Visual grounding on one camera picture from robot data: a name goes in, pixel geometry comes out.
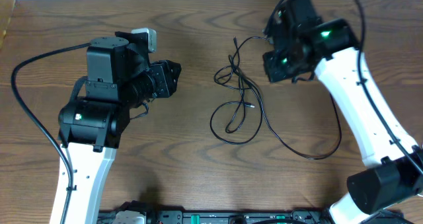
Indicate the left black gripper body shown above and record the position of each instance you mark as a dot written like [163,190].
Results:
[162,80]

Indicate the cardboard panel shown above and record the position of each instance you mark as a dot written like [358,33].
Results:
[6,11]

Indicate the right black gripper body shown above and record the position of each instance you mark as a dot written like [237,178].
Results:
[281,65]

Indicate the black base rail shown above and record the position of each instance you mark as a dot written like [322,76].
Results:
[137,212]

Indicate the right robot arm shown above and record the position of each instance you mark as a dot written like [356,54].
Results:
[330,52]

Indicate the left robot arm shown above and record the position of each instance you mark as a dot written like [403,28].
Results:
[120,77]

